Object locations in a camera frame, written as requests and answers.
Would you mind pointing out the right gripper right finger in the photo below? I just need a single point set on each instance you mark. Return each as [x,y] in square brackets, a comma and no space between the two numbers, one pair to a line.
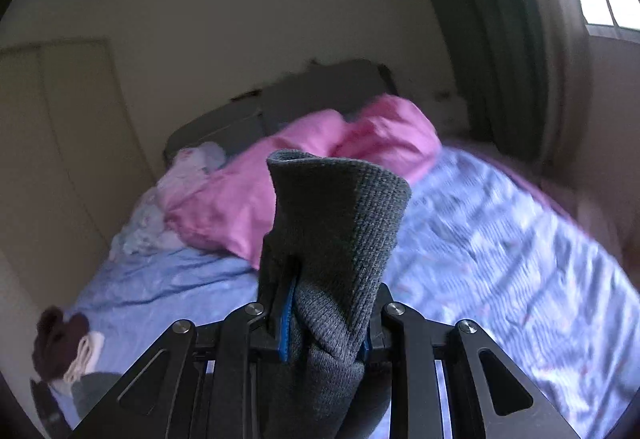
[454,375]

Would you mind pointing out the green curtain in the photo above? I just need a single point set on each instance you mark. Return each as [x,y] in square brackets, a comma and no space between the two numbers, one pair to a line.
[523,68]

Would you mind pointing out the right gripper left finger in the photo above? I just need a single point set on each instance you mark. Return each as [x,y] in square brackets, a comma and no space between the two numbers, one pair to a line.
[197,381]

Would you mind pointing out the maroon folded garment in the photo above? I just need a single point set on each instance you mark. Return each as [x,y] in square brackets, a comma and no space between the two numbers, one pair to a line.
[56,343]

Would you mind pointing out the grey padded headboard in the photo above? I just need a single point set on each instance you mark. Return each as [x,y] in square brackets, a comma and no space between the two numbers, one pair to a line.
[345,87]

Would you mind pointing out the grey sweatpants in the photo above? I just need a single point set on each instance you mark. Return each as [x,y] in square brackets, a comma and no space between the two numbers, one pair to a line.
[321,389]

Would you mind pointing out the white louvered closet doors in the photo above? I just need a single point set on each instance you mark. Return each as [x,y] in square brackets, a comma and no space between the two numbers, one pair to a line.
[71,164]

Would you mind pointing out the blue floral bedspread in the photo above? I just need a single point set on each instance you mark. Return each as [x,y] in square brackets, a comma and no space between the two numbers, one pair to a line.
[472,245]

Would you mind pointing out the floral pastel pillow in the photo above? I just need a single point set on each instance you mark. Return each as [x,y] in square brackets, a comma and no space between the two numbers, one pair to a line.
[146,232]

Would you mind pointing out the white folded garment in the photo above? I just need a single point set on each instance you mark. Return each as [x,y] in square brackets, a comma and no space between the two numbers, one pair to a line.
[88,354]

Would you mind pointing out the pink crumpled blanket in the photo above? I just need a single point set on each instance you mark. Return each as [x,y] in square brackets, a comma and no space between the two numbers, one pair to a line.
[312,161]

